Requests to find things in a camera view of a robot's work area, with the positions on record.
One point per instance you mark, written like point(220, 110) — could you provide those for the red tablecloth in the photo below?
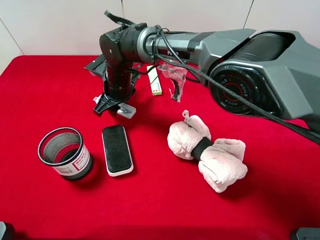
point(163, 197)

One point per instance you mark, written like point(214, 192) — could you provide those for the dark base right corner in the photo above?
point(305, 233)

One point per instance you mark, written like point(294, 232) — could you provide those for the black mesh pen holder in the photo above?
point(64, 150)

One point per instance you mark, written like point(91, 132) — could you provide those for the black and white eraser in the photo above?
point(116, 151)

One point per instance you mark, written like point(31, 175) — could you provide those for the dark base corner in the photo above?
point(305, 233)
point(6, 231)

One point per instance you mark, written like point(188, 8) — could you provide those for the black camera bracket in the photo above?
point(97, 67)

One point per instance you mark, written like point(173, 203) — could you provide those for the dark base left corner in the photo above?
point(6, 231)

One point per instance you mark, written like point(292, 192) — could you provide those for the pink rolled towel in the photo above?
point(220, 161)

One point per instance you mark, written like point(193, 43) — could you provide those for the white plastic tool case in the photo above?
point(127, 111)

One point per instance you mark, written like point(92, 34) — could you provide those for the green and white box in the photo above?
point(154, 80)

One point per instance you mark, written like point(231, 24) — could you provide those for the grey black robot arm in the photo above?
point(272, 73)

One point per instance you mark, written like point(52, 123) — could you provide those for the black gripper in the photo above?
point(117, 85)

